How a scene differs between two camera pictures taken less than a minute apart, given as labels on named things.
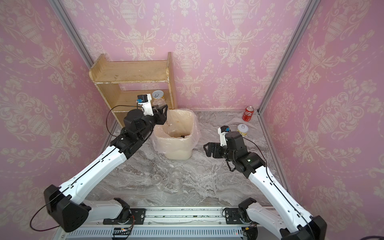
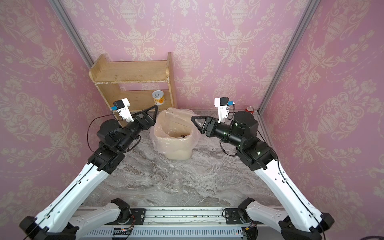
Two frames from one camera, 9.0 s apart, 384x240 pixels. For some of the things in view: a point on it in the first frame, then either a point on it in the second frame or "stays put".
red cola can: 248,113 stays put
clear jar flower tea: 157,181 stays put
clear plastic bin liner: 181,131 stays put
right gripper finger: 208,148 → 203,128
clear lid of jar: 200,169 stays put
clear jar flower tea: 158,103 → 178,118
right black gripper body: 220,152 → 219,127
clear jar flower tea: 176,181 stays put
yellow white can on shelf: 157,94 stays put
